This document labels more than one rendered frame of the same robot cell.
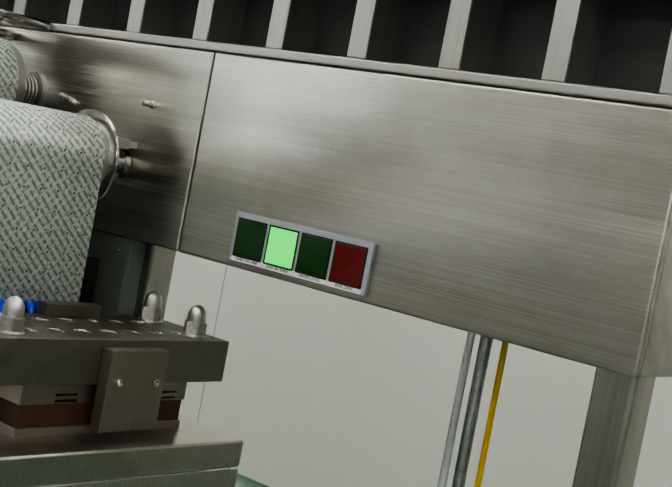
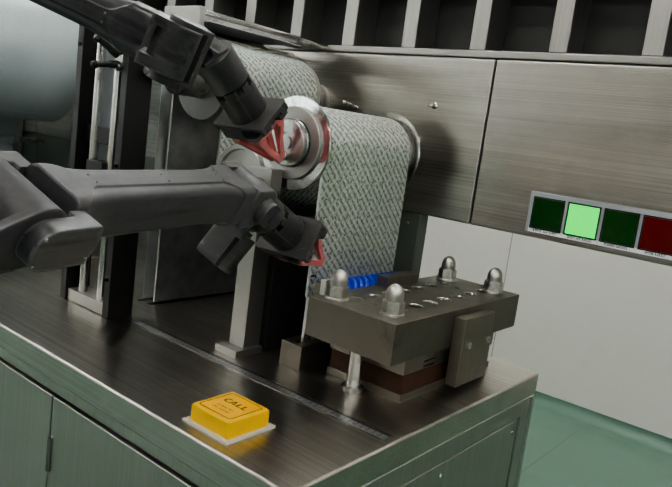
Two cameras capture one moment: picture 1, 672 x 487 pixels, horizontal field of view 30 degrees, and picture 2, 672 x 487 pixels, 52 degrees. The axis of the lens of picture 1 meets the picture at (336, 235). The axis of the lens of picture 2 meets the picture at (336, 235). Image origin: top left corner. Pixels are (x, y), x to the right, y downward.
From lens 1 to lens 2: 0.75 m
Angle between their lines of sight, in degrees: 6
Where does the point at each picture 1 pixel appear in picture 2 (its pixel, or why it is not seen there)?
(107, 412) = (460, 370)
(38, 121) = (368, 126)
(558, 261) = not seen: outside the picture
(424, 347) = (481, 246)
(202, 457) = (518, 393)
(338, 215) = (643, 193)
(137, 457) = (487, 405)
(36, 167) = (369, 165)
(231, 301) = not seen: hidden behind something
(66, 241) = (386, 222)
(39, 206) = (371, 197)
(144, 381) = (481, 339)
